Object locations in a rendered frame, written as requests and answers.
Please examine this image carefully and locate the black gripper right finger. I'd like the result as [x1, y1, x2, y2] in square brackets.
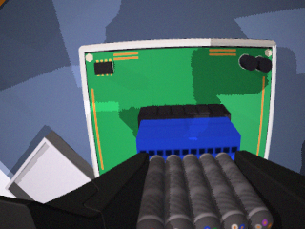
[234, 150, 305, 229]

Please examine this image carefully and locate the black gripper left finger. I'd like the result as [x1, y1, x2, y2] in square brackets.
[0, 153, 150, 229]

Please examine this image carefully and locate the blue plug with grey cables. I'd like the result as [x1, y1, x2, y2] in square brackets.
[136, 117, 274, 229]

